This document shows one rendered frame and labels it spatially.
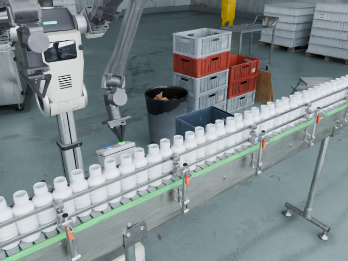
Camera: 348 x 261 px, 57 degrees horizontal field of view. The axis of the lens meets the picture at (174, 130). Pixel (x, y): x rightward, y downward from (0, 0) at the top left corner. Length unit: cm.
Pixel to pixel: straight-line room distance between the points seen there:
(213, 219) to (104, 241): 151
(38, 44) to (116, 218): 63
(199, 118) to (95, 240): 116
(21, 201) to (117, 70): 58
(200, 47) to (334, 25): 459
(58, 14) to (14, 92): 326
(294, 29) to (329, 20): 89
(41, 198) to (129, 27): 65
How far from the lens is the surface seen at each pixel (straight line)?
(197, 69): 361
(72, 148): 174
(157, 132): 325
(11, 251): 112
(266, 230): 261
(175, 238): 245
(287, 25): 841
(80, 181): 108
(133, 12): 120
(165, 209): 131
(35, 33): 96
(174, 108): 311
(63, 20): 161
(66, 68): 155
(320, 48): 789
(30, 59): 104
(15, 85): 474
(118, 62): 125
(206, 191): 143
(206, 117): 212
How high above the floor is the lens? 174
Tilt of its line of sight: 27 degrees down
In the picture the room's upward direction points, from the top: straight up
